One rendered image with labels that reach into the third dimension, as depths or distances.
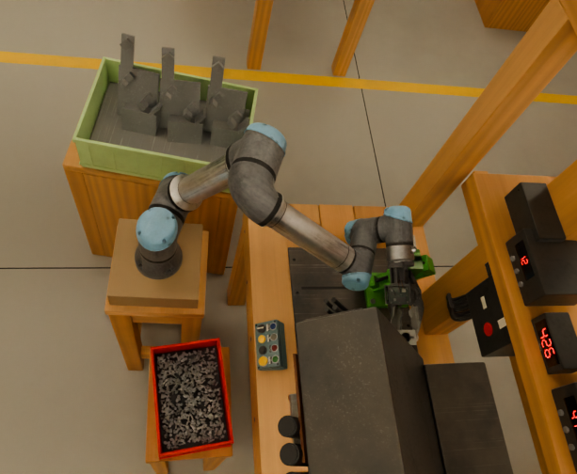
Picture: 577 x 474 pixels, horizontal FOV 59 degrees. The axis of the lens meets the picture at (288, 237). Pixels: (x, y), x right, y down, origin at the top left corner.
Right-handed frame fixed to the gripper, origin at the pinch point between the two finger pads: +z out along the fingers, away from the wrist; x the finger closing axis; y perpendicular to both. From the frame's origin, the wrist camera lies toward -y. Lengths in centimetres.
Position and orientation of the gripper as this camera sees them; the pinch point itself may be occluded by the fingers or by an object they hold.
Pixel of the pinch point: (408, 335)
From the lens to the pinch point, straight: 145.4
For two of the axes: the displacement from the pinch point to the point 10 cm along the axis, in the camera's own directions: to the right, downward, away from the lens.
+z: 0.3, 9.9, -1.3
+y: -4.8, -1.0, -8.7
